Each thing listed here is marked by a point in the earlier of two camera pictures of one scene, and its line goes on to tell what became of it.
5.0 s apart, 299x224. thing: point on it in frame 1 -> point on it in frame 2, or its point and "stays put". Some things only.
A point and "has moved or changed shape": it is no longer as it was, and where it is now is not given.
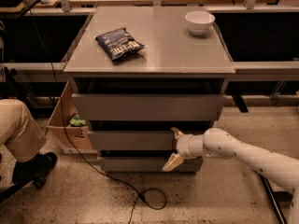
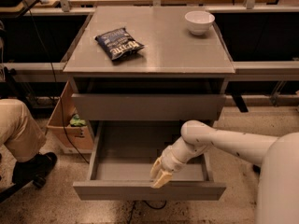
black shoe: (37, 166) stays put
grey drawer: (131, 140) has moved or changed shape
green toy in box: (77, 121) stays put
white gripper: (182, 147) -> (170, 161)
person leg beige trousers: (20, 132) stays put
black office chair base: (15, 188) stays put
